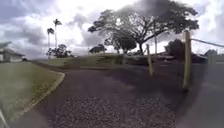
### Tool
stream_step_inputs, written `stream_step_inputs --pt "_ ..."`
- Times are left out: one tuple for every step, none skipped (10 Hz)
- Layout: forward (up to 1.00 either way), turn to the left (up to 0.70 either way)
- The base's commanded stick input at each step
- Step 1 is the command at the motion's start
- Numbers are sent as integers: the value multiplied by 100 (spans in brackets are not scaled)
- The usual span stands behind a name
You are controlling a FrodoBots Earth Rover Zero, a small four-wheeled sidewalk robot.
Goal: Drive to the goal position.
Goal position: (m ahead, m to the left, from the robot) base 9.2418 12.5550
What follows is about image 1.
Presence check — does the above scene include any rope between posts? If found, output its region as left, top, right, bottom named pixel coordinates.
left=191, top=37, right=224, bottom=48

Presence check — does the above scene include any grass verge with kerb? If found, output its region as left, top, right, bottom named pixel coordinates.
left=0, top=61, right=66, bottom=123

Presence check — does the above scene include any grey asphalt road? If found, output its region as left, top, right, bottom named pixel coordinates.
left=176, top=61, right=224, bottom=128

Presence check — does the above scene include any large spreading tree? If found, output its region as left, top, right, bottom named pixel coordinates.
left=87, top=0, right=200, bottom=57

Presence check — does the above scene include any grass field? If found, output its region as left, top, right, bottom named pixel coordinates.
left=34, top=53, right=128, bottom=71

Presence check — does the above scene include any low dark tree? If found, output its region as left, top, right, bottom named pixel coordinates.
left=103, top=31, right=138, bottom=55

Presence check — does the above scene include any round dark tree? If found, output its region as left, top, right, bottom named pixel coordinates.
left=164, top=38, right=186, bottom=62

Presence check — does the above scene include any dark gravelly asphalt path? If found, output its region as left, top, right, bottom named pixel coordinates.
left=9, top=61, right=201, bottom=128

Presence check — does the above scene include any small distant tree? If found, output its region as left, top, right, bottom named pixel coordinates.
left=88, top=43, right=108, bottom=55

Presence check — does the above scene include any pair of palm trees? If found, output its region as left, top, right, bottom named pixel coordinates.
left=45, top=18, right=64, bottom=58

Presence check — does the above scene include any low building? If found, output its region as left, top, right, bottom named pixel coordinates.
left=0, top=41, right=27, bottom=64

